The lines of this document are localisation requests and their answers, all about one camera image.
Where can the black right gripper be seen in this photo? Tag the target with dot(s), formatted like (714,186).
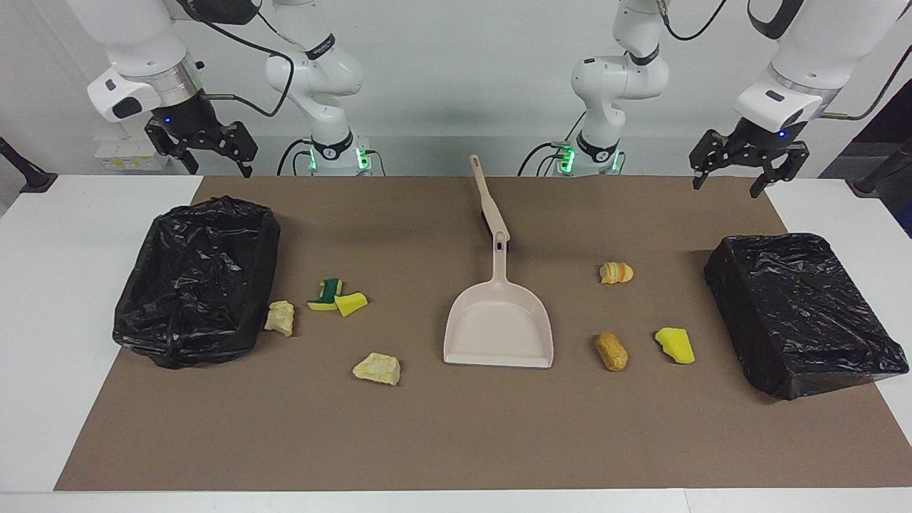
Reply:
(189,121)

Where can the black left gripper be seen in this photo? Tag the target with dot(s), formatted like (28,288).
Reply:
(762,142)

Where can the orange striped bread piece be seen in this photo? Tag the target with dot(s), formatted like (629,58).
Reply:
(615,273)

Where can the small beige foam chunk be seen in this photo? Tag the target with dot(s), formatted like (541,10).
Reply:
(280,318)

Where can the green and yellow sponge piece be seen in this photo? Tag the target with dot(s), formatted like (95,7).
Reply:
(326,293)

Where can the large yellow sponge wedge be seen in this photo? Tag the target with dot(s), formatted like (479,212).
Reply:
(677,345)

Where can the small yellow sponge wedge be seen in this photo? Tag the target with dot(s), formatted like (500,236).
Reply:
(350,303)

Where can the brown bread roll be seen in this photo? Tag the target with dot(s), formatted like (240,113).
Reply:
(612,351)

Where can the beige brush with black bristles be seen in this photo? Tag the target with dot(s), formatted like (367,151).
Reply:
(484,189)

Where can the beige plastic dustpan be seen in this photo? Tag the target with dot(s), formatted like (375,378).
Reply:
(499,320)

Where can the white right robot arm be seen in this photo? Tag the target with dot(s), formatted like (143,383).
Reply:
(135,35)

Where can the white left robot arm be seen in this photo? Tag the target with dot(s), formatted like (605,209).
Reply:
(812,43)

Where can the open bin with black bag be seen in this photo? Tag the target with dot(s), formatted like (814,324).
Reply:
(199,285)

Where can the bin wrapped in black bag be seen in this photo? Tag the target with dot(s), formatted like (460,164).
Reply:
(798,313)

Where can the white power strip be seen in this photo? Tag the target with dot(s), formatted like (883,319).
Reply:
(132,153)

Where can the black stand foot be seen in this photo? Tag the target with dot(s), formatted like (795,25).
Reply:
(880,174)
(28,174)

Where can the large pale yellow foam chunk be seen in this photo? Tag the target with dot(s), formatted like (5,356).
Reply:
(376,369)

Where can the brown table mat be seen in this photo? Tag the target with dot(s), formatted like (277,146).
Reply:
(456,442)

